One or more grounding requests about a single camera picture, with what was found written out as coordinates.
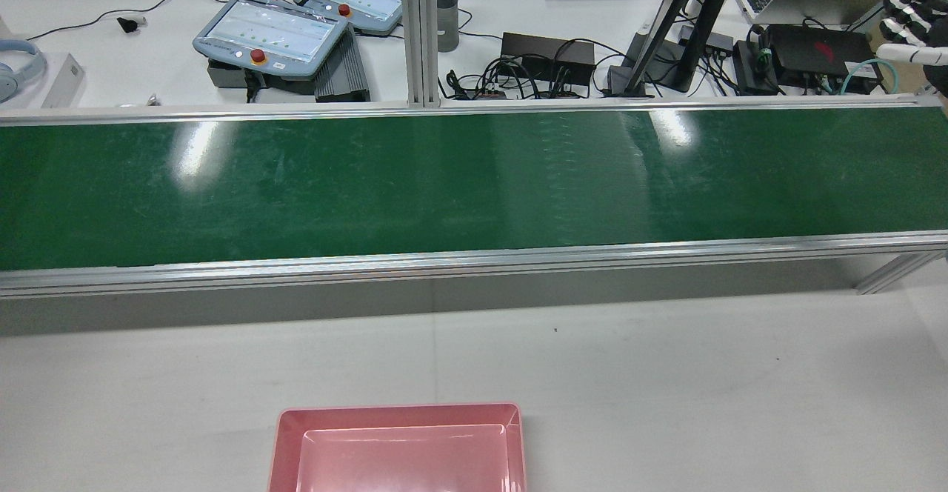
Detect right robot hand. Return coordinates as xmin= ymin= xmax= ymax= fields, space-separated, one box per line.
xmin=867 ymin=0 xmax=948 ymax=99

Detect black adapter box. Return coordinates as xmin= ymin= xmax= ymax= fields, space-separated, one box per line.
xmin=733 ymin=39 xmax=778 ymax=96

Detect black power box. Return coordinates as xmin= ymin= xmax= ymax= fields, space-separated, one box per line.
xmin=501 ymin=31 xmax=596 ymax=85

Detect ribbed grey metal box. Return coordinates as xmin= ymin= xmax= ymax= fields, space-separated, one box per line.
xmin=315 ymin=27 xmax=371 ymax=103

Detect pink plastic box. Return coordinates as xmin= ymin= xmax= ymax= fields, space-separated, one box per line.
xmin=268 ymin=402 xmax=528 ymax=492

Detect dark grey metal box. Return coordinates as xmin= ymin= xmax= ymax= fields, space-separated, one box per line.
xmin=206 ymin=59 xmax=319 ymax=96

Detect white flat box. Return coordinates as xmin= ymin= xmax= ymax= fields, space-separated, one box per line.
xmin=41 ymin=53 xmax=86 ymax=109

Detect black mini computer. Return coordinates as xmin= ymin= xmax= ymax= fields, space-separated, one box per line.
xmin=767 ymin=24 xmax=882 ymax=93

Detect black usb hub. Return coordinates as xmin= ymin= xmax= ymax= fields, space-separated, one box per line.
xmin=680 ymin=24 xmax=735 ymax=57

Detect black monitor stand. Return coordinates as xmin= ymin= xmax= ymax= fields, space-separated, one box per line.
xmin=607 ymin=0 xmax=743 ymax=96

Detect black flat monitor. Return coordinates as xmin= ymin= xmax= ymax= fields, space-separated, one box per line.
xmin=624 ymin=0 xmax=706 ymax=96

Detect grey drinking bottle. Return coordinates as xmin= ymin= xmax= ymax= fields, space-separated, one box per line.
xmin=435 ymin=0 xmax=461 ymax=53

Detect green conveyor belt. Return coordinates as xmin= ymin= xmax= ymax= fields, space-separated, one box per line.
xmin=0 ymin=96 xmax=948 ymax=300

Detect blue headphones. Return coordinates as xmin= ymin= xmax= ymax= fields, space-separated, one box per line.
xmin=0 ymin=39 xmax=47 ymax=104

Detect teal cable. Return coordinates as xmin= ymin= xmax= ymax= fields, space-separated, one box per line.
xmin=841 ymin=59 xmax=901 ymax=96

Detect black cable tangle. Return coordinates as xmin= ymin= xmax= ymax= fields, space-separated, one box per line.
xmin=443 ymin=36 xmax=627 ymax=100

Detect aluminium profile post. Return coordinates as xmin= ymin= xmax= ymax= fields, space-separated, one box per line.
xmin=398 ymin=0 xmax=441 ymax=109

